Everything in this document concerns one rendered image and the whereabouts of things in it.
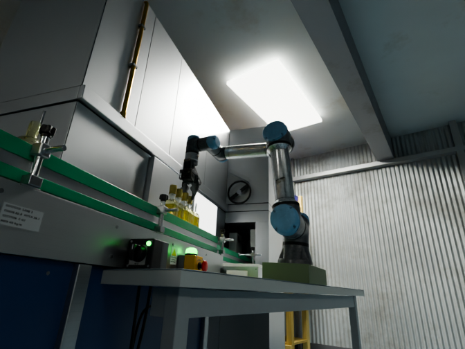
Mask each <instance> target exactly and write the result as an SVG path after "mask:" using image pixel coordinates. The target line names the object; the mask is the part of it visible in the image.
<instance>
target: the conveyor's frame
mask: <svg viewBox="0 0 465 349"><path fill-rule="evenodd" d="M147 238H154V239H157V240H161V241H163V242H167V243H169V247H168V254H167V264H166V269H177V265H178V258H179V255H185V250H186V249H187V248H195V249H196V250H197V255H198V256H201V257H203V261H204V260H206V261H207V263H208V269H207V271H209V272H215V273H220V269H221V255H220V254H218V253H215V252H212V251H209V250H207V249H203V248H201V247H197V246H195V245H193V244H189V243H187V242H184V241H181V240H177V239H175V238H172V237H170V236H167V235H162V234H160V233H156V232H155V231H153V230H150V229H146V228H144V227H141V226H139V225H136V224H132V223H131V222H127V221H124V220H121V219H119V218H117V217H113V216H110V215H108V214H105V213H101V212H99V211H96V210H93V209H91V208H87V207H86V206H82V205H79V204H76V203H74V202H70V201H68V200H65V199H62V198H60V197H56V196H54V195H51V194H48V193H45V192H43V191H40V192H39V191H37V190H34V189H32V188H28V187H25V186H23V185H20V183H17V182H15V181H12V180H9V179H6V178H3V177H0V254H5V255H11V256H21V257H27V258H38V259H44V260H55V261H61V262H72V263H75V264H74V266H85V267H92V265H95V266H101V267H111V268H117V269H126V268H125V267H126V262H127V254H128V250H129V243H130V239H147Z"/></svg>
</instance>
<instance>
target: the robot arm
mask: <svg viewBox="0 0 465 349"><path fill-rule="evenodd" d="M262 135H263V138H264V140H266V142H265V143H256V144H248V145H233V146H225V147H221V146H220V145H221V143H220V139H219V137H218V136H217V135H213V136H206V137H202V138H200V137H199V136H197V135H189V137H188V139H187V142H186V151H185V159H184V162H183V169H182V170H180V173H179V179H180V180H182V181H183V182H182V187H181V188H180V189H182V190H183V193H187V192H188V190H189V186H188V185H190V184H192V186H191V187H190V190H191V191H192V200H193V199H194V198H195V196H196V194H197V191H198V189H199V186H200V185H201V180H200V178H199V175H198V173H197V170H196V168H195V166H198V162H199V152H203V151H208V152H209V153H210V154H211V155H212V156H213V157H214V158H215V159H216V160H218V161H219V162H221V163H224V162H226V161H227V160H228V159H245V158H257V157H268V156H269V157H270V158H271V166H272V173H273V187H274V194H275V202H274V204H273V205H272V209H273V211H272V212H271V216H270V221H271V225H272V227H273V228H274V230H275V231H276V232H277V233H279V234H280V235H282V236H283V240H282V250H281V253H280V256H279V258H278V261H277V262H280V263H297V264H309V265H313V261H312V259H311V254H310V252H309V225H310V222H309V217H308V215H306V214H305V213H302V212H300V203H299V202H298V201H296V200H295V194H294V188H293V178H292V173H291V163H290V157H289V155H290V153H292V151H293V149H294V146H295V142H294V140H293V137H292V135H291V134H290V132H289V130H288V127H287V126H286V125H285V124H284V123H283V122H282V121H278V120H276V121H273V122H271V123H269V124H268V125H266V127H265V128H264V129H263V132H262ZM180 174H181V177H180Z"/></svg>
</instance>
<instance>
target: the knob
mask: <svg viewBox="0 0 465 349"><path fill-rule="evenodd" d="M146 254H147V250H146V248H145V246H143V245H141V244H132V245H131V248H130V250H129V259H130V260H133V261H135V262H141V261H142V260H144V259H145V256H146Z"/></svg>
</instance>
